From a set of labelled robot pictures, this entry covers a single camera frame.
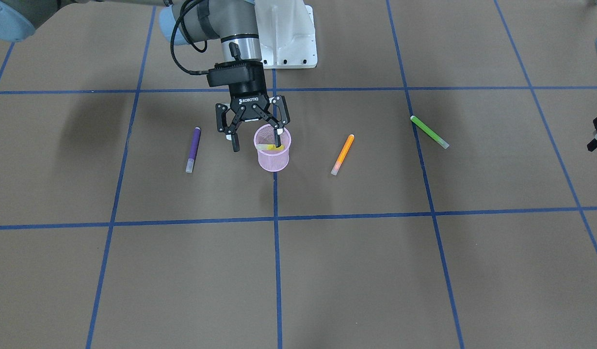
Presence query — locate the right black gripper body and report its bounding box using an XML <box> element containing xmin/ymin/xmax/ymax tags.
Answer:
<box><xmin>228</xmin><ymin>80</ymin><xmax>272</xmax><ymax>122</ymax></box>

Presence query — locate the purple marker pen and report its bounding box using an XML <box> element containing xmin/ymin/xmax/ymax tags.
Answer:
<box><xmin>185</xmin><ymin>127</ymin><xmax>201</xmax><ymax>173</ymax></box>

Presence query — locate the yellow marker pen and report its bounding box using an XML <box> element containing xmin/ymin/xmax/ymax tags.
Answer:
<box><xmin>255</xmin><ymin>143</ymin><xmax>285</xmax><ymax>152</ymax></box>

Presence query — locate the orange marker pen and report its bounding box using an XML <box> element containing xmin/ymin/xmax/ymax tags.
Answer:
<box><xmin>331</xmin><ymin>133</ymin><xmax>355</xmax><ymax>176</ymax></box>

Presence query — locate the green marker pen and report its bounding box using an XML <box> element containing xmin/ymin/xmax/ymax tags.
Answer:
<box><xmin>410</xmin><ymin>115</ymin><xmax>450</xmax><ymax>149</ymax></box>

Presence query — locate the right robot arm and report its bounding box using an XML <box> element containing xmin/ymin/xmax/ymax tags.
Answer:
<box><xmin>0</xmin><ymin>0</ymin><xmax>290</xmax><ymax>152</ymax></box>

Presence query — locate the pink mesh pen holder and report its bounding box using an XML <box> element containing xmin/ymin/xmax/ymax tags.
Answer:
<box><xmin>253</xmin><ymin>125</ymin><xmax>292</xmax><ymax>172</ymax></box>

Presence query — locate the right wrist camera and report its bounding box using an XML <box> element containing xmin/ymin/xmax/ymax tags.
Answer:
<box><xmin>207</xmin><ymin>60</ymin><xmax>266</xmax><ymax>91</ymax></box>

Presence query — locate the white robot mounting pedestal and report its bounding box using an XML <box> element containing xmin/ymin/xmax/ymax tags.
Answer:
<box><xmin>255</xmin><ymin>0</ymin><xmax>318</xmax><ymax>69</ymax></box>

